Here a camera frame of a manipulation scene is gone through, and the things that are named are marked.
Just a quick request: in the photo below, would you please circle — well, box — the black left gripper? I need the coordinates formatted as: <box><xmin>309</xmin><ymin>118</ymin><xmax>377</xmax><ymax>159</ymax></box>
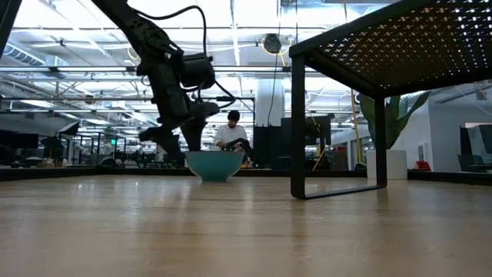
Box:
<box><xmin>138</xmin><ymin>63</ymin><xmax>221</xmax><ymax>169</ymax></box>

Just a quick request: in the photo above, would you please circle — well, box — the blue patterned teal bowl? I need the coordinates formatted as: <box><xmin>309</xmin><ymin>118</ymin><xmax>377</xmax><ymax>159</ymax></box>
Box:
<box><xmin>184</xmin><ymin>150</ymin><xmax>247</xmax><ymax>184</ymax></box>

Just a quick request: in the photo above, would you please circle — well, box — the person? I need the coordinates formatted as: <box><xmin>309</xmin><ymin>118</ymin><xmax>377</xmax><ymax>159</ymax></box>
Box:
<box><xmin>214</xmin><ymin>109</ymin><xmax>255</xmax><ymax>169</ymax></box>

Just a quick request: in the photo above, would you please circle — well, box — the black background cabinet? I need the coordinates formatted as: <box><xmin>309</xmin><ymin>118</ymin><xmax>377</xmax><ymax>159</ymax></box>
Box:
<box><xmin>252</xmin><ymin>115</ymin><xmax>333</xmax><ymax>172</ymax></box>

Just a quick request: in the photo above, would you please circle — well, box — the black perforated metal rack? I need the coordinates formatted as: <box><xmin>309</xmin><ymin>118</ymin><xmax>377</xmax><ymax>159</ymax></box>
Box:
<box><xmin>288</xmin><ymin>0</ymin><xmax>492</xmax><ymax>201</ymax></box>

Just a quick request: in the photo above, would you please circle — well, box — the green leafy plant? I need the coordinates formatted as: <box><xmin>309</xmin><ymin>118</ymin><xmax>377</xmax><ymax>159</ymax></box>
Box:
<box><xmin>358</xmin><ymin>90</ymin><xmax>434</xmax><ymax>152</ymax></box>

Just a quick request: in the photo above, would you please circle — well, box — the white plant pot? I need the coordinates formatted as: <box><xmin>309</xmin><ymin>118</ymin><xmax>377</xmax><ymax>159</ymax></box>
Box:
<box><xmin>365</xmin><ymin>149</ymin><xmax>409</xmax><ymax>181</ymax></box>

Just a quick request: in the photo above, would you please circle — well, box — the dark screen panel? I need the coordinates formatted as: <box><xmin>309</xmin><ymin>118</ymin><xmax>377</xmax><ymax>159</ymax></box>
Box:
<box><xmin>457</xmin><ymin>123</ymin><xmax>492</xmax><ymax>173</ymax></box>

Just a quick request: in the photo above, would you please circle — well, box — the black background station frame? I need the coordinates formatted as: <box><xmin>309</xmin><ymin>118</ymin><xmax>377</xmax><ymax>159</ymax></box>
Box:
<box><xmin>207</xmin><ymin>95</ymin><xmax>257</xmax><ymax>153</ymax></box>

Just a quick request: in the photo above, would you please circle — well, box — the black ceiling cable reel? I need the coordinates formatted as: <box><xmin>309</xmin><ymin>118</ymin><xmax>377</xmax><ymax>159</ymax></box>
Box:
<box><xmin>262</xmin><ymin>33</ymin><xmax>283</xmax><ymax>55</ymax></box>

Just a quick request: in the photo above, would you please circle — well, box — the black aluminium table frame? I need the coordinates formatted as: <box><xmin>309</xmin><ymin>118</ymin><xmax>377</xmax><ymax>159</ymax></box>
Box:
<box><xmin>0</xmin><ymin>166</ymin><xmax>492</xmax><ymax>182</ymax></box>

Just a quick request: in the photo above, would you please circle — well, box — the yellow cable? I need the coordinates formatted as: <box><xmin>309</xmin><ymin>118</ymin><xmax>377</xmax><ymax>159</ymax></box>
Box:
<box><xmin>350</xmin><ymin>88</ymin><xmax>364</xmax><ymax>165</ymax></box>

